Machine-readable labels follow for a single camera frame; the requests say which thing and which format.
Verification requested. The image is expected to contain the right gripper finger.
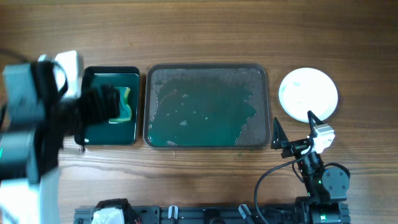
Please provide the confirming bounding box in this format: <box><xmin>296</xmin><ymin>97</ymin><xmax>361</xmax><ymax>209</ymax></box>
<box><xmin>307</xmin><ymin>110</ymin><xmax>324</xmax><ymax>137</ymax></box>
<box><xmin>271</xmin><ymin>117</ymin><xmax>289</xmax><ymax>145</ymax></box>

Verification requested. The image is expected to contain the white plate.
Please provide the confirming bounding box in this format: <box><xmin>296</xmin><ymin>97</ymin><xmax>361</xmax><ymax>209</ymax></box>
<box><xmin>278</xmin><ymin>67</ymin><xmax>338</xmax><ymax>123</ymax></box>

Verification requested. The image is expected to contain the green and yellow sponge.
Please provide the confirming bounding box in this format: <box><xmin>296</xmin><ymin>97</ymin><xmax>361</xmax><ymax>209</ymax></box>
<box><xmin>109</xmin><ymin>86</ymin><xmax>132</xmax><ymax>124</ymax></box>

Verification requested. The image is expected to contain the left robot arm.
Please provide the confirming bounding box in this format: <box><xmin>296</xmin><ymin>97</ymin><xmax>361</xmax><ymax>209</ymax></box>
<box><xmin>1</xmin><ymin>49</ymin><xmax>120</xmax><ymax>223</ymax></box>

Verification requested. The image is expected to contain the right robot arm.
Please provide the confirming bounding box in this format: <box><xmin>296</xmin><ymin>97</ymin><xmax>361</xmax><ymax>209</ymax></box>
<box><xmin>271</xmin><ymin>111</ymin><xmax>351</xmax><ymax>224</ymax></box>

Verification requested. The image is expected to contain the small black water tray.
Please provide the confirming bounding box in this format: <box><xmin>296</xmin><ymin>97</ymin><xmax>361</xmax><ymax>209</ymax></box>
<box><xmin>74</xmin><ymin>67</ymin><xmax>140</xmax><ymax>146</ymax></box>

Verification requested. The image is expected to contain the large grey serving tray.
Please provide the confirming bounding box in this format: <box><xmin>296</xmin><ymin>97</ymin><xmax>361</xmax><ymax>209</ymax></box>
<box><xmin>143</xmin><ymin>63</ymin><xmax>271</xmax><ymax>150</ymax></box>

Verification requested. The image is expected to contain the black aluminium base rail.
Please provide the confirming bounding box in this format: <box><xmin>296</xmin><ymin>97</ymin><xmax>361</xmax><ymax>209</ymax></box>
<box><xmin>73</xmin><ymin>198</ymin><xmax>351</xmax><ymax>224</ymax></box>

